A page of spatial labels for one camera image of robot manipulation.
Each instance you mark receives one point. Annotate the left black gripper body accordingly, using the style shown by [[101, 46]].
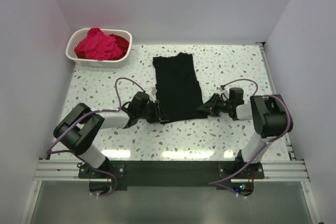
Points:
[[157, 111]]

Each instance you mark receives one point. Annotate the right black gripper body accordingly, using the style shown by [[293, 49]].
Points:
[[215, 105]]

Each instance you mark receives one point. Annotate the black t shirt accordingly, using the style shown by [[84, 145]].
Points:
[[177, 87]]

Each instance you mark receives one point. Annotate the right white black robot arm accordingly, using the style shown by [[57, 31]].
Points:
[[270, 117]]

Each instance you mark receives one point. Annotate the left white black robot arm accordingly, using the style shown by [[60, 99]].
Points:
[[79, 128]]

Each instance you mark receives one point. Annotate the dark red crumpled t shirt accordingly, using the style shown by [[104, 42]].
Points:
[[122, 43]]

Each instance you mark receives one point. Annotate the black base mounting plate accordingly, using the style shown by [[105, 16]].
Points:
[[120, 175]]

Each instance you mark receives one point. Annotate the pink crumpled t shirt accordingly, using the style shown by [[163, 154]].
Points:
[[98, 46]]

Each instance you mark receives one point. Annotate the white plastic laundry basket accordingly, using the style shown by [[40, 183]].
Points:
[[81, 34]]

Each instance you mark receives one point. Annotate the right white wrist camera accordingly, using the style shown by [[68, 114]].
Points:
[[224, 91]]

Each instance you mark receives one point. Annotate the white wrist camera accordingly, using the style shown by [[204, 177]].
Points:
[[152, 93], [224, 91]]

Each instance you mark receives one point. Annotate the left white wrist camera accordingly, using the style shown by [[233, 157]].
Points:
[[152, 93]]

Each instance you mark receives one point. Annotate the aluminium extrusion rail frame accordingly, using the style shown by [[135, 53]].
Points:
[[243, 65]]

